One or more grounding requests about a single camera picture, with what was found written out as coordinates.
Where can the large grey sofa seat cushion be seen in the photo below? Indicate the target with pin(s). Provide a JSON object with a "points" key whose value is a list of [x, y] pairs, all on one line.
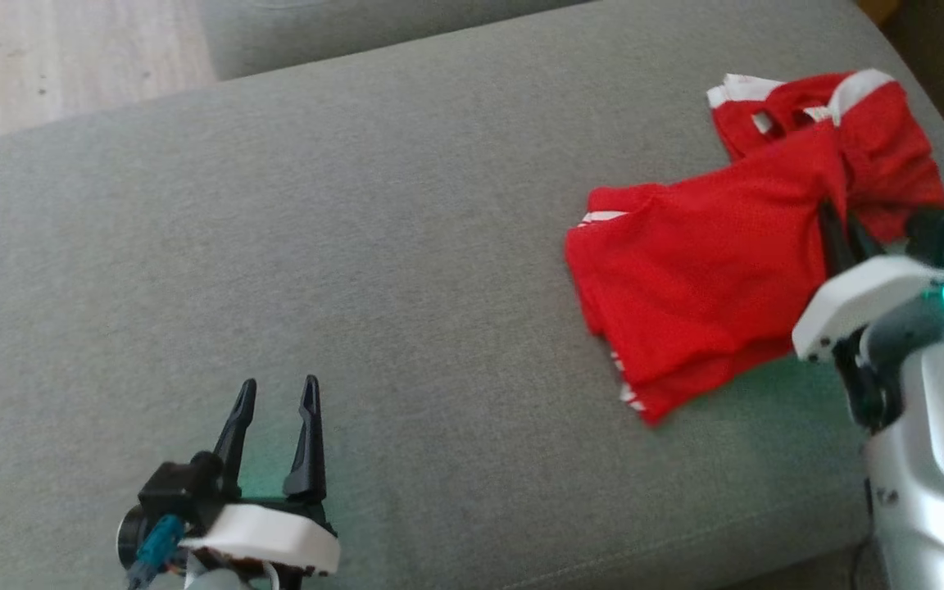
{"points": [[357, 246]]}

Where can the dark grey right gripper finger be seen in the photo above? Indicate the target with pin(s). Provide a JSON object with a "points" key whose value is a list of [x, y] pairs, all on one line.
{"points": [[865, 242], [832, 242]]}

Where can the red white basketball jersey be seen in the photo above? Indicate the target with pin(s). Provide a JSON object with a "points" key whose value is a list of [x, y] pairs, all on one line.
{"points": [[701, 270]]}

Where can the red shorts with white band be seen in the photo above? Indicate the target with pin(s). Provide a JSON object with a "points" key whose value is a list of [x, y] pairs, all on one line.
{"points": [[890, 156]]}

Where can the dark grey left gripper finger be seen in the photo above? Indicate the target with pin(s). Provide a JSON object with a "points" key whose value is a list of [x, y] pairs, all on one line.
{"points": [[236, 447], [308, 451]]}

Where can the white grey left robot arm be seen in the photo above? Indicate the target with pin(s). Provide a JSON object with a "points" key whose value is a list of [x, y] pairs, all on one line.
{"points": [[222, 579]]}

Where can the grey sofa chaise cushion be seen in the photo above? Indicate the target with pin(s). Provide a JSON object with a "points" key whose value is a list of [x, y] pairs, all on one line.
{"points": [[357, 33]]}

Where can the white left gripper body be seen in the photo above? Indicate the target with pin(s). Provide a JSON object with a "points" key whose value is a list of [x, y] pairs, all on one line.
{"points": [[267, 537]]}

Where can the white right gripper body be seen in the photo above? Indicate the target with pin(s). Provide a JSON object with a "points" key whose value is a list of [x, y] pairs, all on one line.
{"points": [[857, 299]]}

